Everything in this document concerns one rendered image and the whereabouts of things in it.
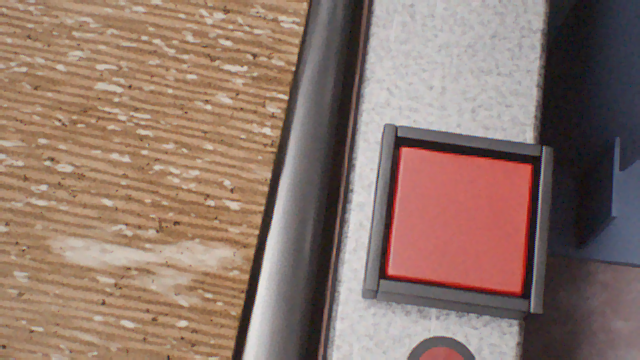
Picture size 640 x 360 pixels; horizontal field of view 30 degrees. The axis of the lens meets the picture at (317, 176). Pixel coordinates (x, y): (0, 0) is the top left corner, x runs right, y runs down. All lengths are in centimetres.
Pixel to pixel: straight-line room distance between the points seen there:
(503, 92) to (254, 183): 13
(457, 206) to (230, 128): 10
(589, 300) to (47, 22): 106
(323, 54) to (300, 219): 8
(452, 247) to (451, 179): 3
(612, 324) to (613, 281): 5
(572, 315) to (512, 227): 98
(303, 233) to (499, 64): 12
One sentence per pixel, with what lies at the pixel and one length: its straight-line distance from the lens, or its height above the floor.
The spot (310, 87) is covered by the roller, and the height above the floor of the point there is 92.
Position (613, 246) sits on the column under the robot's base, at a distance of 153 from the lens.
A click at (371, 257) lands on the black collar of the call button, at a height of 93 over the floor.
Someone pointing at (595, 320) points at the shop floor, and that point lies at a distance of 151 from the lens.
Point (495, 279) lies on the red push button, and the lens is 52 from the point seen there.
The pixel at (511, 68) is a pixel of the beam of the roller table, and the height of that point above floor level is 92.
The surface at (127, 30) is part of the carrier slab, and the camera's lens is 54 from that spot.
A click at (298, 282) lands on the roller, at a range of 52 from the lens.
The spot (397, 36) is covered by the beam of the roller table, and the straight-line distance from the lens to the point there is 57.
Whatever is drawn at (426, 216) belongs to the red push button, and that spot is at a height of 93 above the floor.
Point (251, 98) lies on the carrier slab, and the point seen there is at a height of 94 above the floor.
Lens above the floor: 142
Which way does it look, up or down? 71 degrees down
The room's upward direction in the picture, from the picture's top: 9 degrees clockwise
